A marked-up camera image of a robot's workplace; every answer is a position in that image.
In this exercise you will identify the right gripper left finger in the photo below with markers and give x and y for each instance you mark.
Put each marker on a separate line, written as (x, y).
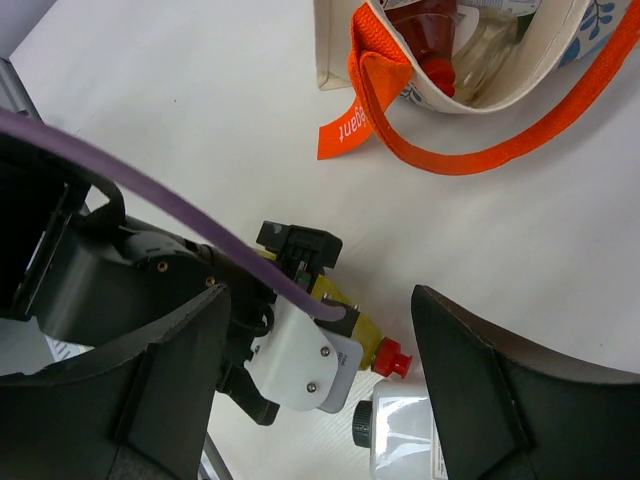
(136, 407)

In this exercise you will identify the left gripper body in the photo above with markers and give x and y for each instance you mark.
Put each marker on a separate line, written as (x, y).
(251, 301)

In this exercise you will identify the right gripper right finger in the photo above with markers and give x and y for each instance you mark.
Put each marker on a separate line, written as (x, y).
(506, 407)

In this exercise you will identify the white lotion bottle black cap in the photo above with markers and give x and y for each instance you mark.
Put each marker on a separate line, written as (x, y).
(397, 426)

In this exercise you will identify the yellow dish soap bottle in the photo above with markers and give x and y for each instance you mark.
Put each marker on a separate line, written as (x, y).
(370, 335)

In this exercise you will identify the red Fairy dish soap bottle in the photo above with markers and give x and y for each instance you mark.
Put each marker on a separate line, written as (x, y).
(428, 28)

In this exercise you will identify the clear pale soap bottle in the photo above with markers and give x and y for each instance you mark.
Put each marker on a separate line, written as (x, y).
(483, 55)

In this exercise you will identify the canvas bag orange handles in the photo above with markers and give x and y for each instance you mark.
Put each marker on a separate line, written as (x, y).
(357, 47)

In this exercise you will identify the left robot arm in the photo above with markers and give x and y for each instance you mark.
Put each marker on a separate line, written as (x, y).
(89, 274)

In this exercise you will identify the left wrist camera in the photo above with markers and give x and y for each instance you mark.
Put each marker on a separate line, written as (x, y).
(302, 366)

